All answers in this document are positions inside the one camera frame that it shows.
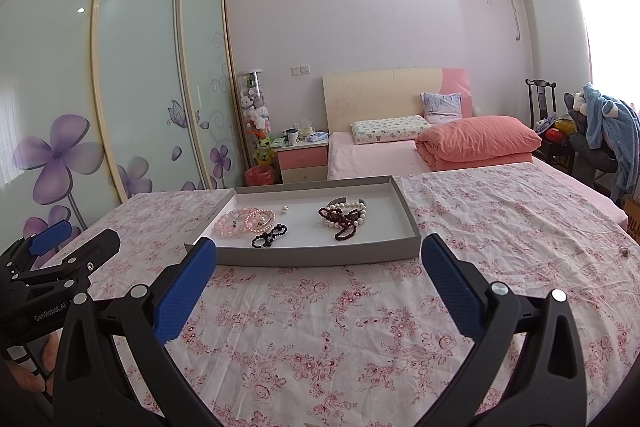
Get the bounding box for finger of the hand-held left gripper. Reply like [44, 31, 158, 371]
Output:
[10, 228, 122, 303]
[0, 219, 73, 280]

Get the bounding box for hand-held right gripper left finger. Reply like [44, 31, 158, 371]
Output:
[52, 237, 221, 427]

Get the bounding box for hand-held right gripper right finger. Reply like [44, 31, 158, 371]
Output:
[395, 234, 601, 427]

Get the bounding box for translucent pink bead bracelet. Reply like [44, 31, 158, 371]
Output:
[212, 207, 251, 239]

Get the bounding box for black bead bracelet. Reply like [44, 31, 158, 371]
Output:
[250, 223, 289, 249]

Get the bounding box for grey cardboard tray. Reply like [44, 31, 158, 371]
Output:
[184, 175, 422, 268]

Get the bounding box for salmon pink bead bracelet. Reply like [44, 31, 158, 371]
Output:
[244, 207, 278, 233]

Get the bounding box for dark red bead bracelet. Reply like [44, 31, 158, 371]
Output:
[318, 206, 363, 244]

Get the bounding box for white pearl bracelet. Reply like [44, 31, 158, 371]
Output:
[320, 202, 366, 228]

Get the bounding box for person's left hand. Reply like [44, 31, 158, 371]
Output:
[10, 334, 58, 395]

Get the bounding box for pink floral tablecloth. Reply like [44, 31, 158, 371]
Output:
[37, 162, 640, 427]

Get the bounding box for waste basket with red bag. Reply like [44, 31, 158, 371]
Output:
[244, 165, 277, 188]

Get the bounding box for pink bed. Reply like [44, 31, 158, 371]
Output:
[327, 132, 628, 228]

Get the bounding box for folded coral quilt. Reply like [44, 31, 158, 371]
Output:
[414, 116, 542, 172]

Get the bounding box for flower print sliding wardrobe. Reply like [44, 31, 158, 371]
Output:
[0, 0, 246, 268]

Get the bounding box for printed flat pillow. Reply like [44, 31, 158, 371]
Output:
[350, 115, 432, 145]

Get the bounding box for pink and cream nightstand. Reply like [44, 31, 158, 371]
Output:
[272, 142, 330, 184]

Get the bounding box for purple pillow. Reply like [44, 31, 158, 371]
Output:
[420, 93, 463, 124]

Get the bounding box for colourful toys on chair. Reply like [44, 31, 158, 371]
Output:
[534, 117, 573, 142]

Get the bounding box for plush toy display tube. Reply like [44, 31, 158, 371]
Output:
[235, 71, 275, 170]

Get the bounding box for grey chair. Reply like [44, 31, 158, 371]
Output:
[564, 92, 621, 188]

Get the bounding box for cardboard box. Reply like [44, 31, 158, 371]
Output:
[622, 194, 640, 243]

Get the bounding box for cream and pink headboard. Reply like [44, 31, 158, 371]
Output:
[322, 68, 473, 135]

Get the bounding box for dark wooden chair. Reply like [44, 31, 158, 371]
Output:
[525, 78, 576, 172]

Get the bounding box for blue garment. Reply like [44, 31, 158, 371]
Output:
[582, 83, 640, 200]

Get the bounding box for air conditioner pipe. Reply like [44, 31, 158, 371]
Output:
[510, 0, 524, 42]

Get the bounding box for pink curtain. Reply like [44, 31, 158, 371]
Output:
[550, 0, 640, 108]

